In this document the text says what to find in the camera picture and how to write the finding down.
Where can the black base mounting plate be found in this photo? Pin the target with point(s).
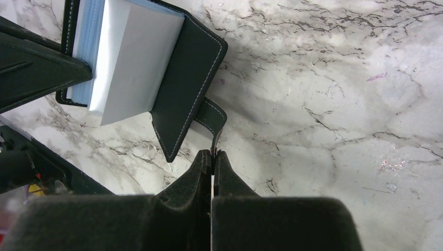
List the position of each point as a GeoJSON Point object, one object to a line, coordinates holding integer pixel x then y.
{"type": "Point", "coordinates": [26, 161]}

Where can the black leather card holder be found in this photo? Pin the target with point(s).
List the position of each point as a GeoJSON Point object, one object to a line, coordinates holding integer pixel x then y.
{"type": "Point", "coordinates": [145, 56]}

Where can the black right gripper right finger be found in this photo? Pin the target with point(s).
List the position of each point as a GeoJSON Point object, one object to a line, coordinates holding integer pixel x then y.
{"type": "Point", "coordinates": [243, 220]}

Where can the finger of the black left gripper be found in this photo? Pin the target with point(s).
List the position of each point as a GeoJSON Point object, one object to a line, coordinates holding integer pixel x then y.
{"type": "Point", "coordinates": [30, 71]}
{"type": "Point", "coordinates": [12, 29]}

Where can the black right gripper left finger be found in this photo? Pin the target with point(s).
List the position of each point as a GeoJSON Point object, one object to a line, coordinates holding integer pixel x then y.
{"type": "Point", "coordinates": [175, 219]}

